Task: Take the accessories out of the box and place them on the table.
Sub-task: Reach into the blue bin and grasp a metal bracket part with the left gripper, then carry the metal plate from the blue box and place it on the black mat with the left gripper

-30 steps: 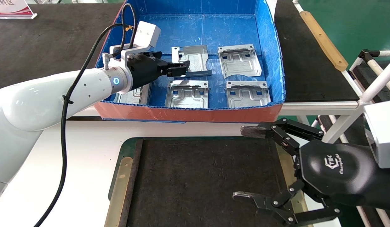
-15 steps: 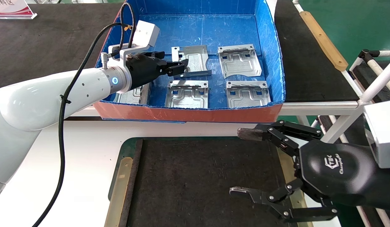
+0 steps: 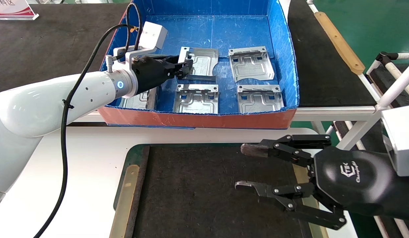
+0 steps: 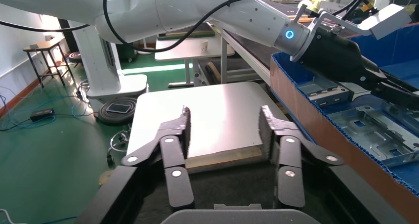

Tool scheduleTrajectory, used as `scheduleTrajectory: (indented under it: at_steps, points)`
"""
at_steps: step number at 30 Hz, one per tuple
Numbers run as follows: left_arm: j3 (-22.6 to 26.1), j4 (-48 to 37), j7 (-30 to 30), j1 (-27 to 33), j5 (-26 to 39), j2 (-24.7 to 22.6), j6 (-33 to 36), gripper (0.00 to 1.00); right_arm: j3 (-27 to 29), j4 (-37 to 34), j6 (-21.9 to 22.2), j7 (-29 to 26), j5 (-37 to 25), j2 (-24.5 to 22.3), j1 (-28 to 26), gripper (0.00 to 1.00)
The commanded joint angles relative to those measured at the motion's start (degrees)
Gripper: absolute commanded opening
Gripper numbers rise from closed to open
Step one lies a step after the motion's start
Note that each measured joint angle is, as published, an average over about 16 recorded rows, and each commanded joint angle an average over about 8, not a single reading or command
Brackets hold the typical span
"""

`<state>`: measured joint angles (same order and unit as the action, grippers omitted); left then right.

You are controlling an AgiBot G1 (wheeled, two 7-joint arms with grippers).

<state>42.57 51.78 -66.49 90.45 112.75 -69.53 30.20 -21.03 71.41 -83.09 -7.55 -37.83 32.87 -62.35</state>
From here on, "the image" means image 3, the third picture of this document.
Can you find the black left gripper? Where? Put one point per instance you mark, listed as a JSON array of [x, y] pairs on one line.
[[150, 74]]

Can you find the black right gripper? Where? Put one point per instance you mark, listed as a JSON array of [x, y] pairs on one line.
[[356, 181]]

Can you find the blue corrugated plastic box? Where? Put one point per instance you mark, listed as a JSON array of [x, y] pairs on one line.
[[224, 33]]

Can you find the tan strip beside mat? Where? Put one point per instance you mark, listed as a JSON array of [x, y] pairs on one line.
[[125, 205], [302, 175]]

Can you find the small black work mat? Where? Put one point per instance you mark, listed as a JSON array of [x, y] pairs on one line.
[[198, 191]]

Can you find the black rack shelf mat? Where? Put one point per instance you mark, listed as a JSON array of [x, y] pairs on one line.
[[378, 74]]

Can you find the large black table mat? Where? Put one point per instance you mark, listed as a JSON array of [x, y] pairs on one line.
[[42, 49]]

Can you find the long tan wooden strip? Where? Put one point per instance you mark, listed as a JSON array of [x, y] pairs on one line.
[[340, 43]]

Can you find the black pipe joint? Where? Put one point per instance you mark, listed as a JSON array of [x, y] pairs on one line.
[[384, 58]]

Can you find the red and white sign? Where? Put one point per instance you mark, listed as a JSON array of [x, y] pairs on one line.
[[11, 8]]

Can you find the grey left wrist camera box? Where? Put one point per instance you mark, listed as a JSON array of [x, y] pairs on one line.
[[153, 34]]

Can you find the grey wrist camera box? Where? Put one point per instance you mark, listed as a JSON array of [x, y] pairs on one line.
[[153, 34], [402, 138]]

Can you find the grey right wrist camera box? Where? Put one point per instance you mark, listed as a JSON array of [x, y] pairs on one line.
[[402, 138]]

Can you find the white pipe rack frame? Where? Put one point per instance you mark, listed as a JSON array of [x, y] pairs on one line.
[[389, 92]]

